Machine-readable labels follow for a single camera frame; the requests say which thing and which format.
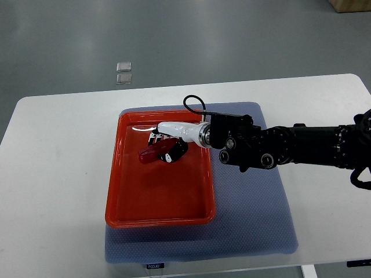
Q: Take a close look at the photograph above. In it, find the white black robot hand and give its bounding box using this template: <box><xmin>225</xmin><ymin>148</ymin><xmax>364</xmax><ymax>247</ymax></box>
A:
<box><xmin>148</xmin><ymin>122</ymin><xmax>211</xmax><ymax>163</ymax></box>

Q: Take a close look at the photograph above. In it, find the red pepper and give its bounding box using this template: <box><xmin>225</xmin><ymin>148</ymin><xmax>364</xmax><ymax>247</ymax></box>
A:
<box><xmin>138</xmin><ymin>138</ymin><xmax>176</xmax><ymax>164</ymax></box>

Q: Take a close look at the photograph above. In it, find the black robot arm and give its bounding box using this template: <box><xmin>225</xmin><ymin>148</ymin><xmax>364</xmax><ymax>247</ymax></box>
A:
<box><xmin>196</xmin><ymin>108</ymin><xmax>370</xmax><ymax>190</ymax></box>

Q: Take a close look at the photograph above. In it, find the red plastic tray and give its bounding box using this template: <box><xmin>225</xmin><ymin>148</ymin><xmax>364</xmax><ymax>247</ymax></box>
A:
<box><xmin>105</xmin><ymin>110</ymin><xmax>216</xmax><ymax>228</ymax></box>

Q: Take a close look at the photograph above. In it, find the blue textured mat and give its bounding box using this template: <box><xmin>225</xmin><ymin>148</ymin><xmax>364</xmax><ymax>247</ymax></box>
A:
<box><xmin>105</xmin><ymin>105</ymin><xmax>298</xmax><ymax>264</ymax></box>

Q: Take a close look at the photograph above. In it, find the upper floor outlet plate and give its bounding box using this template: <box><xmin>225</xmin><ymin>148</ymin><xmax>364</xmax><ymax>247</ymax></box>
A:
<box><xmin>116</xmin><ymin>61</ymin><xmax>132</xmax><ymax>72</ymax></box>

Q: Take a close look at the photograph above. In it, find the black table label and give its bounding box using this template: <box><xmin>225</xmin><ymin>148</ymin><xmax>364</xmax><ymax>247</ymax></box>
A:
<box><xmin>146</xmin><ymin>262</ymin><xmax>165</xmax><ymax>270</ymax></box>

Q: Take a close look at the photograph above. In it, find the white table leg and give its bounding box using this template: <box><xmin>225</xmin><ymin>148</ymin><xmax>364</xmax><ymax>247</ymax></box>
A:
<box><xmin>301</xmin><ymin>265</ymin><xmax>318</xmax><ymax>278</ymax></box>

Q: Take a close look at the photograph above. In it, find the wooden box corner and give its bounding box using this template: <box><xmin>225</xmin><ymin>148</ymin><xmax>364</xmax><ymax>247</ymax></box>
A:
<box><xmin>329</xmin><ymin>0</ymin><xmax>371</xmax><ymax>13</ymax></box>

